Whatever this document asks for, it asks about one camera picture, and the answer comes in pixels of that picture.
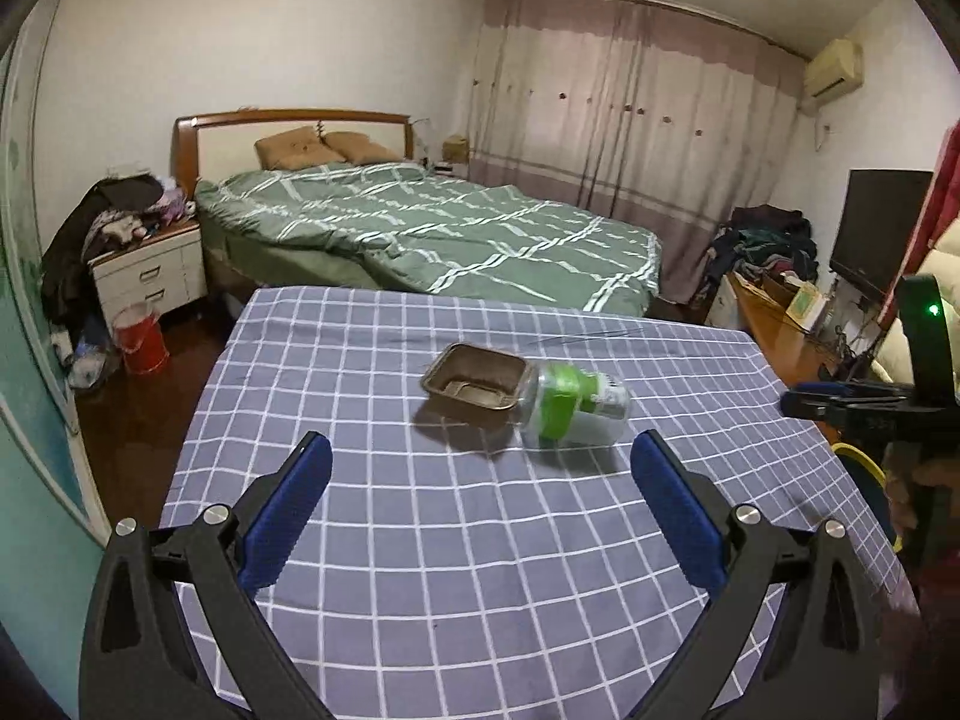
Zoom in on red coat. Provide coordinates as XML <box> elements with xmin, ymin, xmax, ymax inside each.
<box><xmin>896</xmin><ymin>124</ymin><xmax>960</xmax><ymax>293</ymax></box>

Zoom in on wooden desk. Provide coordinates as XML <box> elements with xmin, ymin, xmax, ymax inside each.
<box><xmin>705</xmin><ymin>270</ymin><xmax>878</xmax><ymax>391</ymax></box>

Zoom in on clear jar with green label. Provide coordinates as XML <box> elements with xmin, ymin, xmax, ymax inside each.
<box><xmin>519</xmin><ymin>361</ymin><xmax>635</xmax><ymax>449</ymax></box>

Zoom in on pile of colourful clothes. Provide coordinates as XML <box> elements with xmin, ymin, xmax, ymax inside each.
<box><xmin>86</xmin><ymin>184</ymin><xmax>197</xmax><ymax>245</ymax></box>

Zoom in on large brown pillow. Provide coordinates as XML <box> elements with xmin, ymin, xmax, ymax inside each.
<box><xmin>255</xmin><ymin>127</ymin><xmax>347</xmax><ymax>170</ymax></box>

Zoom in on green picture frame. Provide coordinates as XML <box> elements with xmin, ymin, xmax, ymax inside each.
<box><xmin>787</xmin><ymin>281</ymin><xmax>826</xmax><ymax>323</ymax></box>

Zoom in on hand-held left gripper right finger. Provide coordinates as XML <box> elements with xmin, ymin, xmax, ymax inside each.
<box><xmin>630</xmin><ymin>431</ymin><xmax>882</xmax><ymax>720</ymax></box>

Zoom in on small brown pillow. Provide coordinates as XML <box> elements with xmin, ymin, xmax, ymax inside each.
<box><xmin>324</xmin><ymin>131</ymin><xmax>404</xmax><ymax>164</ymax></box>

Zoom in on blue checked tablecloth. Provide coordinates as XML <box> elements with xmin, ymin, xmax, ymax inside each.
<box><xmin>157</xmin><ymin>285</ymin><xmax>920</xmax><ymax>720</ymax></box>

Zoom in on red bucket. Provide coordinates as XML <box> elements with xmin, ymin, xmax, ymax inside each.
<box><xmin>111</xmin><ymin>301</ymin><xmax>170</xmax><ymax>374</ymax></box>

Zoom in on cream puffer jacket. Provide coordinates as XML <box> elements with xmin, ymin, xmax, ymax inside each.
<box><xmin>870</xmin><ymin>217</ymin><xmax>960</xmax><ymax>391</ymax></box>

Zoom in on pink beige curtain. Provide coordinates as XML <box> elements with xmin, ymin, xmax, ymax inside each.
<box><xmin>454</xmin><ymin>0</ymin><xmax>807</xmax><ymax>305</ymax></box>

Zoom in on yellow-rimmed trash bin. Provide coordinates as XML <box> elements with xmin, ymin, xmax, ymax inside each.
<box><xmin>832</xmin><ymin>441</ymin><xmax>902</xmax><ymax>550</ymax></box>

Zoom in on brown foil tray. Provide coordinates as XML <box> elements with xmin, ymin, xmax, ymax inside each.
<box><xmin>421</xmin><ymin>343</ymin><xmax>528</xmax><ymax>413</ymax></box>

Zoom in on black television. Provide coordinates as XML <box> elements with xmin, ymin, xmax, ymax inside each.
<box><xmin>829</xmin><ymin>169</ymin><xmax>935</xmax><ymax>301</ymax></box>

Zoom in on green striped quilt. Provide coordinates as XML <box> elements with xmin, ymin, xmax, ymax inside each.
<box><xmin>195</xmin><ymin>161</ymin><xmax>662</xmax><ymax>314</ymax></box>

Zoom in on dark jacket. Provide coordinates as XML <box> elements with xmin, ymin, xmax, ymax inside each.
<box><xmin>41</xmin><ymin>180</ymin><xmax>162</xmax><ymax>350</ymax></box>

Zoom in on wall air conditioner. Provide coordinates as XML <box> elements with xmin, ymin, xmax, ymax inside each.
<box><xmin>804</xmin><ymin>39</ymin><xmax>863</xmax><ymax>106</ymax></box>

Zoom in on plastic bags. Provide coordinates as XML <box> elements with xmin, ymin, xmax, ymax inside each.
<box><xmin>64</xmin><ymin>341</ymin><xmax>121</xmax><ymax>391</ymax></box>

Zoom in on wooden bed with headboard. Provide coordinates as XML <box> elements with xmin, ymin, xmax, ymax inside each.
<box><xmin>175</xmin><ymin>110</ymin><xmax>662</xmax><ymax>320</ymax></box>

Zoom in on white nightstand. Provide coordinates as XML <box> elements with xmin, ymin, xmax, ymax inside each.
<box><xmin>88</xmin><ymin>221</ymin><xmax>209</xmax><ymax>327</ymax></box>

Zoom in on pile of dark clothes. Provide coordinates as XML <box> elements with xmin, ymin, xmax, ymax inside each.
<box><xmin>709</xmin><ymin>204</ymin><xmax>818</xmax><ymax>286</ymax></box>

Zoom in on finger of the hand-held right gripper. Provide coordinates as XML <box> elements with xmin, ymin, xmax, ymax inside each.
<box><xmin>780</xmin><ymin>382</ymin><xmax>912</xmax><ymax>421</ymax></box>

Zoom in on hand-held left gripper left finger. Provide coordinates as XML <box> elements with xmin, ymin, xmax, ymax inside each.
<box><xmin>79</xmin><ymin>431</ymin><xmax>335</xmax><ymax>720</ymax></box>

